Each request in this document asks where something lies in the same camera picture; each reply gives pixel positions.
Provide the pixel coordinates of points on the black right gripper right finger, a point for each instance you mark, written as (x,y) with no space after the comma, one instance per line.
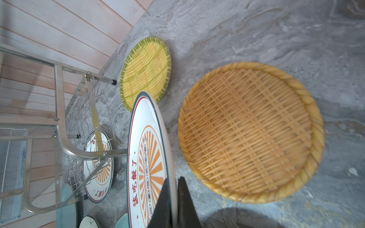
(187,216)

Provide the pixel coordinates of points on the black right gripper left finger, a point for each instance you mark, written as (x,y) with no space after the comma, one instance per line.
(162,216)

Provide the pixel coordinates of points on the orange sunburst plate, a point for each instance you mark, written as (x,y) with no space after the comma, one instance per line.
(98,187)
(150,162)

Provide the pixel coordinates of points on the yellow green woven plate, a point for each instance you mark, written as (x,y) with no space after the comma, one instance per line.
(146,68)

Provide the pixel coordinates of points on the orange sunburst plate under rack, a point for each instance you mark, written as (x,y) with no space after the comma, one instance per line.
(98,187)

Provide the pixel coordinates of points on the stainless steel dish rack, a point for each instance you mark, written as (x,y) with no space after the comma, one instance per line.
(65,131)

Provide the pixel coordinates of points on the light green flower plate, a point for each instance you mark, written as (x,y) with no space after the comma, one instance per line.
(123,222)

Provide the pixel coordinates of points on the cream floral plate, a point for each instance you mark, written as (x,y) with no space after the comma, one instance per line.
(89,222)

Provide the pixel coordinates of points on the dark teal ceramic plate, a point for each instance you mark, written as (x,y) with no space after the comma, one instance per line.
(66,217)

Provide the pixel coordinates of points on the orange woven bamboo plate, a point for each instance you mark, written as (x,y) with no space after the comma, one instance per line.
(251,133)

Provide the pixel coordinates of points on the white wire mesh shelf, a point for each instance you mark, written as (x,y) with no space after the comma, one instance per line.
(13,156)

